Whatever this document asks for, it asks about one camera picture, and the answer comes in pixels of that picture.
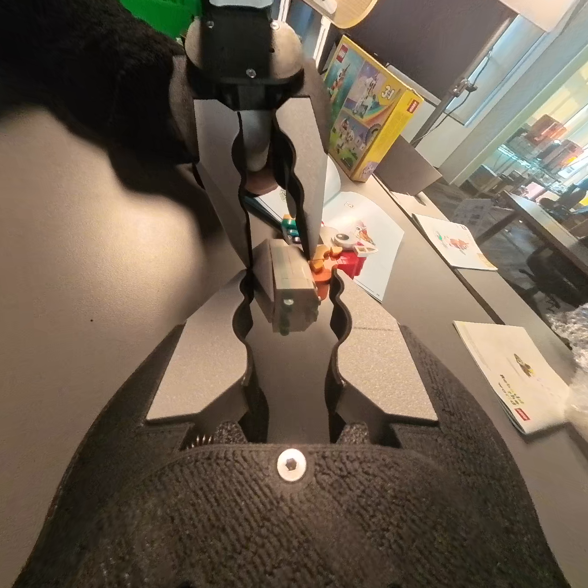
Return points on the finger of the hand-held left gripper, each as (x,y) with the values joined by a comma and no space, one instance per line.
(310,160)
(216,160)

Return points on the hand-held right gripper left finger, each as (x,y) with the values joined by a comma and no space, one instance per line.
(197,367)

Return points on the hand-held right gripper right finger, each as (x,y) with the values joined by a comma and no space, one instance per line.
(386,367)

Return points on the white toy brick animal model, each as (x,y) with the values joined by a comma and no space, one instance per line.
(294,294)

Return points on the person's left forearm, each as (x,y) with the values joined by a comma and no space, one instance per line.
(69,59)

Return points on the yellow toy brick set box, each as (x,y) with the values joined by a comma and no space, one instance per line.
(367,115)

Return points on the person's left hand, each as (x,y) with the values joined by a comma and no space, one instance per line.
(262,183)

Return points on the green plastic bin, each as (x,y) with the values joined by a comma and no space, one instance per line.
(156,18)

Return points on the open instruction booklet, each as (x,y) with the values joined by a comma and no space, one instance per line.
(383,271)

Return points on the dark grey folded board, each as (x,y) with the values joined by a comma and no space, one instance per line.
(409,170)

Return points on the instruction booklet with red logo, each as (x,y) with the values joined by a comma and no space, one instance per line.
(496,353)

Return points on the instruction booklet red animal cover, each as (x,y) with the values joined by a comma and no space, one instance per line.
(432,225)

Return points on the black partition panel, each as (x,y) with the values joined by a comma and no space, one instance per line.
(413,36)

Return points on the clear bubble wrap bags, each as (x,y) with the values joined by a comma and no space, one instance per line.
(574,330)

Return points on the black office chair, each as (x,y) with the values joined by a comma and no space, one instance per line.
(556,275)

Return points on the dark background table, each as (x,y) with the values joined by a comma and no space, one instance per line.
(551,225)

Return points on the glass shelf with orange boxes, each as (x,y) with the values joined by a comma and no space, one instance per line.
(546,138)

